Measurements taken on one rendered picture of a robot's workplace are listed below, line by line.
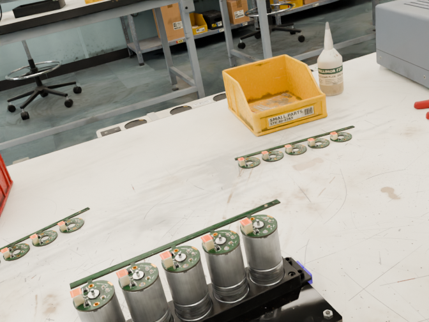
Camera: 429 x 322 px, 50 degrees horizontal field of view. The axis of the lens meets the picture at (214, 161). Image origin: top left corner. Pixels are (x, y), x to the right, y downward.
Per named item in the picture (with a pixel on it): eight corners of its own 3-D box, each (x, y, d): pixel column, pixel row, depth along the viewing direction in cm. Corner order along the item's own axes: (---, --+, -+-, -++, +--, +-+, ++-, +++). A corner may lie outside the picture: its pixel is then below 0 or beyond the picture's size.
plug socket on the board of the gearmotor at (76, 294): (89, 301, 27) (85, 292, 27) (75, 307, 27) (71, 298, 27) (87, 293, 28) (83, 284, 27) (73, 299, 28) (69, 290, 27)
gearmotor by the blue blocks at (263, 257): (292, 285, 32) (283, 225, 30) (261, 300, 32) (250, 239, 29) (274, 266, 34) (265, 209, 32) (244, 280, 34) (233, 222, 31)
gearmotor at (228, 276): (256, 302, 31) (246, 242, 29) (224, 317, 31) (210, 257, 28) (240, 282, 34) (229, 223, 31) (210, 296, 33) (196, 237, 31)
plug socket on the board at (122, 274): (135, 282, 28) (131, 273, 28) (120, 287, 28) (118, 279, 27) (131, 274, 29) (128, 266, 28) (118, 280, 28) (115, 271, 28)
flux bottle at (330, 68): (318, 96, 66) (312, 26, 62) (321, 88, 69) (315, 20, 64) (343, 95, 65) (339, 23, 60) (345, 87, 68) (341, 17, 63)
